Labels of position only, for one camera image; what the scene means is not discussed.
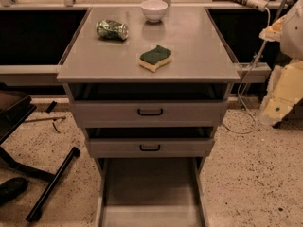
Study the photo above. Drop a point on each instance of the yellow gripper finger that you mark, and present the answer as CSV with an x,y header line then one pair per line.
x,y
284,91
274,32

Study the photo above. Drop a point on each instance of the green and yellow sponge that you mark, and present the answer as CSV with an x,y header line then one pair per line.
x,y
155,58

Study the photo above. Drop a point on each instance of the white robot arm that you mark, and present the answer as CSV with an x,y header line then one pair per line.
x,y
292,46

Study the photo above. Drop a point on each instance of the grey drawer cabinet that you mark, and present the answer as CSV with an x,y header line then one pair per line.
x,y
148,98

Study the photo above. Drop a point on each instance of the bottom grey drawer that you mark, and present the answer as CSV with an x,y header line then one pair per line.
x,y
151,192

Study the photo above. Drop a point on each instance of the grey drawer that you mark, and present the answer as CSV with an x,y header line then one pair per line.
x,y
149,142
151,192
146,105

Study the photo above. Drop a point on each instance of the top grey drawer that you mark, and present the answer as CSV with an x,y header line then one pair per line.
x,y
146,105

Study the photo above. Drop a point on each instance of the middle grey drawer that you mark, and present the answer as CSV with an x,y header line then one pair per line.
x,y
149,142

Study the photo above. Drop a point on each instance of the white ceramic bowl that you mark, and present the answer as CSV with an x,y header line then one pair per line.
x,y
154,10

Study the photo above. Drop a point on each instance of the crushed green soda can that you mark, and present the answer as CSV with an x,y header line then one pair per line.
x,y
112,30

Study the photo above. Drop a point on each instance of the black shoe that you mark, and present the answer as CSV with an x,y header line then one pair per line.
x,y
12,188

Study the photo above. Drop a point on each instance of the grey metal rail frame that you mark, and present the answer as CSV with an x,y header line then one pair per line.
x,y
28,73

